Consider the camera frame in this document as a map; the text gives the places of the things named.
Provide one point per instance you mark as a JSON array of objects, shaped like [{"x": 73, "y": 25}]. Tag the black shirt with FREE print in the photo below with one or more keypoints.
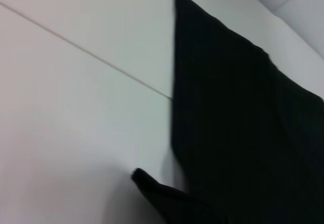
[{"x": 240, "y": 120}]

